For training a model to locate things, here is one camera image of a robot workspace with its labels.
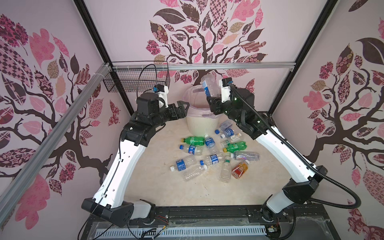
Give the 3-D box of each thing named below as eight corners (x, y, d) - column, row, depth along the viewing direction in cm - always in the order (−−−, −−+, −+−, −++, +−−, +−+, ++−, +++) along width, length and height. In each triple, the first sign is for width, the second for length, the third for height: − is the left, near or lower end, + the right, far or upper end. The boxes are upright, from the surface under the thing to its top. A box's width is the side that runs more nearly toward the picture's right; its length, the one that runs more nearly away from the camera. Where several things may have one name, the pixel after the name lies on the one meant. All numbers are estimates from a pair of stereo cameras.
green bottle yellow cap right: (225, 155, 96) (226, 152, 93) (221, 148, 99) (222, 145, 96) (246, 149, 99) (248, 146, 96) (242, 142, 102) (244, 139, 99)
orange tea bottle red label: (236, 180, 87) (238, 177, 83) (230, 173, 90) (231, 170, 86) (250, 166, 93) (252, 163, 88) (243, 160, 95) (245, 157, 91)
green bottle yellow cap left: (181, 146, 101) (181, 142, 98) (182, 139, 105) (181, 136, 101) (204, 145, 101) (204, 142, 98) (204, 139, 104) (204, 136, 101)
